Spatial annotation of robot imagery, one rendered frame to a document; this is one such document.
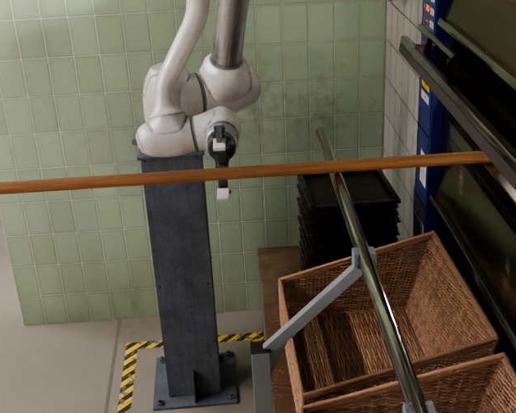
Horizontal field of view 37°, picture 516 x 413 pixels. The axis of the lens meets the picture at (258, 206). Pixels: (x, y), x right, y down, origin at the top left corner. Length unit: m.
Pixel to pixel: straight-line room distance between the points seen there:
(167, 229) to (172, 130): 0.60
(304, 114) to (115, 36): 0.79
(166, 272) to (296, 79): 0.93
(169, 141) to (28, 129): 1.16
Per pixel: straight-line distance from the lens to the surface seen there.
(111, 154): 3.23
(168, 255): 2.75
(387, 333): 1.35
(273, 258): 2.77
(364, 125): 3.21
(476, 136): 1.55
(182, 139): 2.18
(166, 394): 3.11
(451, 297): 2.18
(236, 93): 2.60
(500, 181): 1.91
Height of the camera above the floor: 1.94
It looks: 26 degrees down
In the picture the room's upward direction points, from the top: 3 degrees counter-clockwise
